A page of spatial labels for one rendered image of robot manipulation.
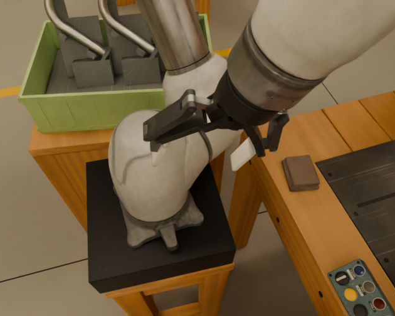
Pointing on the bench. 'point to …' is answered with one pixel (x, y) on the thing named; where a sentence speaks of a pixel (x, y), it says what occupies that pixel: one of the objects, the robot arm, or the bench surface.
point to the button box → (355, 283)
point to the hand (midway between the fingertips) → (197, 158)
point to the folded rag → (300, 173)
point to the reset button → (350, 294)
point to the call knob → (342, 278)
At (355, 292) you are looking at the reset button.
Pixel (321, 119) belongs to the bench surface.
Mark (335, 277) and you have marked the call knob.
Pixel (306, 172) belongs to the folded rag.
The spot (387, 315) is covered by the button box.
